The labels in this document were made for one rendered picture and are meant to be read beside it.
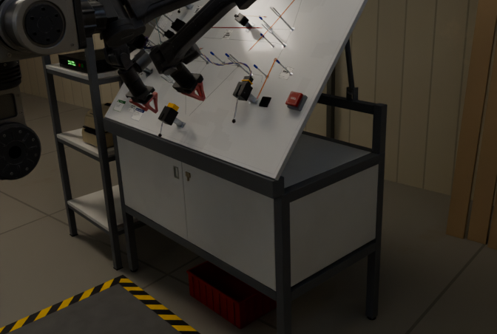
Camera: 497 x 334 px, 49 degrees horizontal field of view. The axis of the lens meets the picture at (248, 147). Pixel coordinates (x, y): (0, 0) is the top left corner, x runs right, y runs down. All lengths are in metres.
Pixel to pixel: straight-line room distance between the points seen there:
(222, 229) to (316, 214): 0.39
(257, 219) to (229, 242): 0.23
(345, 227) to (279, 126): 0.54
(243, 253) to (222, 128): 0.49
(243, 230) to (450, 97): 2.07
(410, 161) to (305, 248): 2.07
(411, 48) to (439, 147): 0.69
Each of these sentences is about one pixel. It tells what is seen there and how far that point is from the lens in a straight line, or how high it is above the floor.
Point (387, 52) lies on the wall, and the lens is 3.89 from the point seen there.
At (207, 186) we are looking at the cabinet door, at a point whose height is 0.71.
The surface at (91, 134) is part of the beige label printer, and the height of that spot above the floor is 0.72.
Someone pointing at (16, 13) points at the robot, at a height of 1.48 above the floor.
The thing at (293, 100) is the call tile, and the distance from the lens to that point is 1.87.
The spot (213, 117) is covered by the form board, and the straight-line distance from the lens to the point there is 2.14.
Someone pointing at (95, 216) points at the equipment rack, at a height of 0.24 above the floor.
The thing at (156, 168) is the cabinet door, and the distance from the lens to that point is 2.47.
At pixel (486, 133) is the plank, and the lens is 3.23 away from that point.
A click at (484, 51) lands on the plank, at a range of 3.20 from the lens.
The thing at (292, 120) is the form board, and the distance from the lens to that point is 1.87.
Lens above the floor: 1.55
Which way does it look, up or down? 19 degrees down
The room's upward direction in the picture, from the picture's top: 2 degrees counter-clockwise
